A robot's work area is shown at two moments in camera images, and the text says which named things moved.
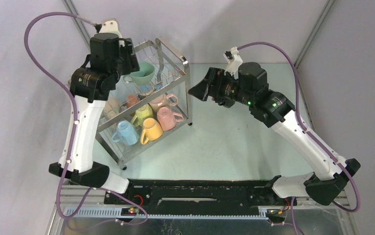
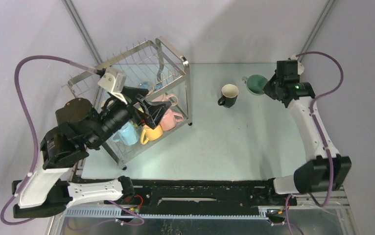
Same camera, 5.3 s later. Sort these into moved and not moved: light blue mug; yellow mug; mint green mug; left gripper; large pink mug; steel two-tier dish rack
Moved: left gripper; mint green mug
Not moved: large pink mug; light blue mug; steel two-tier dish rack; yellow mug
